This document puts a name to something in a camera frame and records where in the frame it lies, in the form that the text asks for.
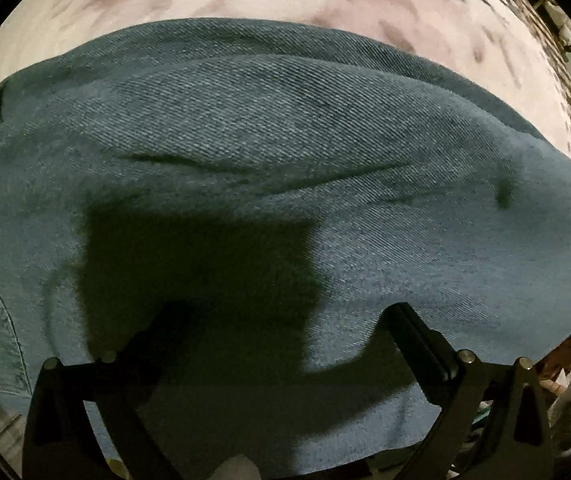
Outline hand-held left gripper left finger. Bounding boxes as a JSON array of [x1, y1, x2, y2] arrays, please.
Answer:
[[22, 304, 207, 480]]

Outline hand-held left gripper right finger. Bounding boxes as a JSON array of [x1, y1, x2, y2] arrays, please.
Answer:
[[382, 302, 557, 480]]

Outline blue denim pants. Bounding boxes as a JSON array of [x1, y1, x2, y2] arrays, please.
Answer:
[[0, 18, 571, 479]]

